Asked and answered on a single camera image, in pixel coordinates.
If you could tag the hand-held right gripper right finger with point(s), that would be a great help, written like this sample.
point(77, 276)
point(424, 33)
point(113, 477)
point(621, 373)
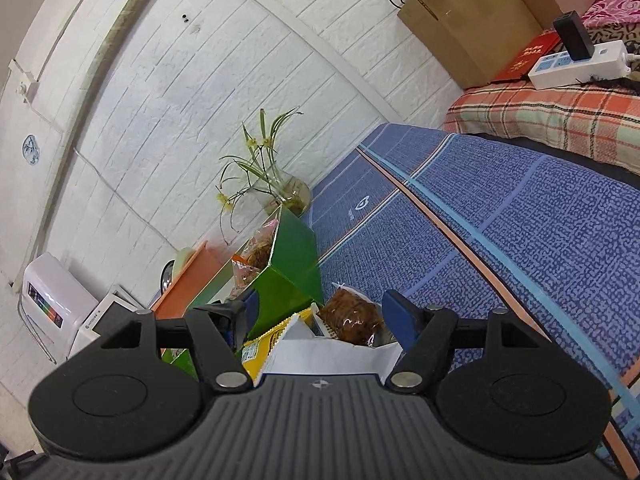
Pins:
point(400, 320)

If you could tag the white appliance with colourful sticker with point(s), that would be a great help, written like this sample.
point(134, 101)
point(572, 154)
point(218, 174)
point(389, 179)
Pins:
point(55, 285)

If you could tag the metal bowl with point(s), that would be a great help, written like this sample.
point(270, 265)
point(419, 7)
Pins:
point(167, 280)

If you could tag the orange plaid cloth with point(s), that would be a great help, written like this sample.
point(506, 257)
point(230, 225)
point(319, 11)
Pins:
point(550, 115)

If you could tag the small round wall decoration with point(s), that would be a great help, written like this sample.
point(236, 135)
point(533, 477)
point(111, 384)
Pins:
point(31, 150)

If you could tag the red booklet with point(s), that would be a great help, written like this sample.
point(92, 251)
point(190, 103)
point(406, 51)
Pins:
point(530, 57)

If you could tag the yellow snack packet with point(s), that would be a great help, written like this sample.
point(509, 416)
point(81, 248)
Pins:
point(260, 355)

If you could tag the blue patterned blanket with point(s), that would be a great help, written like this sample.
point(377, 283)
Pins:
point(525, 235)

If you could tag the clear brown snack packet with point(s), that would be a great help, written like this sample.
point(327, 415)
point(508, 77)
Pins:
point(350, 315)

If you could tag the pink cookie packet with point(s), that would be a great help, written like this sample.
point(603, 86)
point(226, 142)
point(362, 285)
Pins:
point(260, 252)

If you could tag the pale green cup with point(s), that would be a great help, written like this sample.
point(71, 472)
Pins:
point(184, 262)

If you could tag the white power strip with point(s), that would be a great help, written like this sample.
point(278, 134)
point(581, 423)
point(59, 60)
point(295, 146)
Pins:
point(565, 69)

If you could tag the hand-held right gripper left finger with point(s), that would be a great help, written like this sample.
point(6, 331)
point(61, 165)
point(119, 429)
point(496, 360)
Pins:
point(251, 310)

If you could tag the white paper packet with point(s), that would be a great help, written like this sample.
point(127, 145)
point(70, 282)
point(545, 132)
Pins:
point(340, 357)

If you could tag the orange plastic basin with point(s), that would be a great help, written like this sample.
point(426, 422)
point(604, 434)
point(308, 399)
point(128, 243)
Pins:
point(190, 285)

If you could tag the brown paper bag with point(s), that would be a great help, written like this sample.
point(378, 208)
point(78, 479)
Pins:
point(470, 25)

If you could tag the black power adapter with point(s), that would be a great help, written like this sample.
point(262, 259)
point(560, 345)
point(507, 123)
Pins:
point(575, 35)

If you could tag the green cardboard box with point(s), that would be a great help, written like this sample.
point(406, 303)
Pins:
point(290, 260)

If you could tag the brown patterned cloth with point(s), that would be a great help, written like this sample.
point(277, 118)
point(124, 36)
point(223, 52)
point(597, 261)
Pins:
point(615, 35)

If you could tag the orchid in glass vase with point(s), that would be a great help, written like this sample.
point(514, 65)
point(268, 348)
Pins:
point(290, 190)

